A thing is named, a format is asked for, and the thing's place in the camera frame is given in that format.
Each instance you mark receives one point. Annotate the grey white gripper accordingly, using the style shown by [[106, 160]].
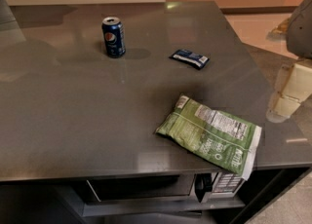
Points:
[[300, 31]]

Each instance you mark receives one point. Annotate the blue RXBAR blueberry bar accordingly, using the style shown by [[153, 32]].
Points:
[[190, 58]]

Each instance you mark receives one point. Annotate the green jalapeno chip bag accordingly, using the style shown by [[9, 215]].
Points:
[[218, 137]]

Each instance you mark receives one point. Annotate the microwave under counter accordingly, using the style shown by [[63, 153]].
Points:
[[203, 186]]

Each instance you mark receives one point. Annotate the blue Pepsi soda can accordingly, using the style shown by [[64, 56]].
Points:
[[113, 34]]

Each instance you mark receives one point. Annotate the grey chair at left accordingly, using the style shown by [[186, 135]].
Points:
[[10, 32]]

